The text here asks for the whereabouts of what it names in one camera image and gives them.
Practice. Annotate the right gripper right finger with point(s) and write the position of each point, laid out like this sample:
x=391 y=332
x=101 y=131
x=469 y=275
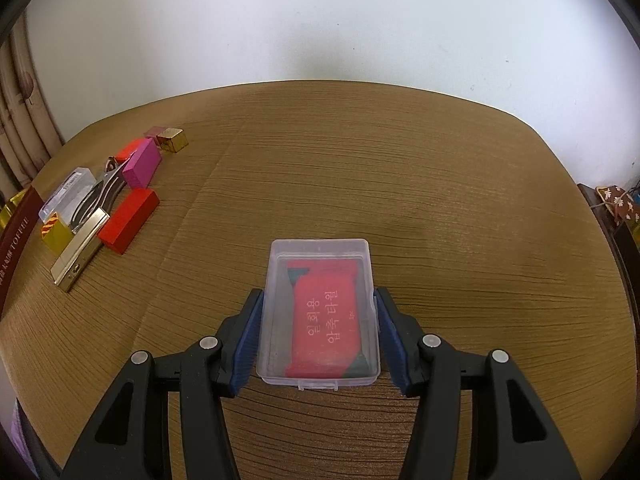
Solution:
x=513 y=436

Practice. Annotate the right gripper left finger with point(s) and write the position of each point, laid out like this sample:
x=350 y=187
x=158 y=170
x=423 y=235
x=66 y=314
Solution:
x=127 y=435

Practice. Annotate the clear box with red pack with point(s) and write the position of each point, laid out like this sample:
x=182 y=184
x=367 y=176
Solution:
x=319 y=317

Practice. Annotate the clear box with label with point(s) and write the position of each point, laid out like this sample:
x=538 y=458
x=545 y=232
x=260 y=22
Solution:
x=68 y=195

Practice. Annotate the gold metal bar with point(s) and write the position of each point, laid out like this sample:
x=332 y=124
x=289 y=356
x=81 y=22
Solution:
x=76 y=255

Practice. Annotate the red rectangular block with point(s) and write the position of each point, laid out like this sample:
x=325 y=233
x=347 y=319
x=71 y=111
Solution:
x=129 y=217

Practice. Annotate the yellow striped small box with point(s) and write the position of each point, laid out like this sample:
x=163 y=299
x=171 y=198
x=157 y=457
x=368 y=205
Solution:
x=56 y=234

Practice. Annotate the silver metal clamp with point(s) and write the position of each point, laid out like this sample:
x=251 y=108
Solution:
x=102 y=195

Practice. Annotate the red gold tin box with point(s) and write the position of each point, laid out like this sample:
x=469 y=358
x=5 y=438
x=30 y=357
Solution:
x=15 y=237

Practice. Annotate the pink rectangular block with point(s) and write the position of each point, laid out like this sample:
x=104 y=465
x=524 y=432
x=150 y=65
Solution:
x=140 y=167

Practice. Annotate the red rounded square case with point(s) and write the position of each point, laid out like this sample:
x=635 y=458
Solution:
x=128 y=150

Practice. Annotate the lip gloss with gold cap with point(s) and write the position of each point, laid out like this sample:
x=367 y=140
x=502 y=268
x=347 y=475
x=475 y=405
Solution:
x=169 y=139

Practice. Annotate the beige patterned curtain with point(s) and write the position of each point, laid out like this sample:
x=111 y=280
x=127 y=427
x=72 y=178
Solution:
x=29 y=137

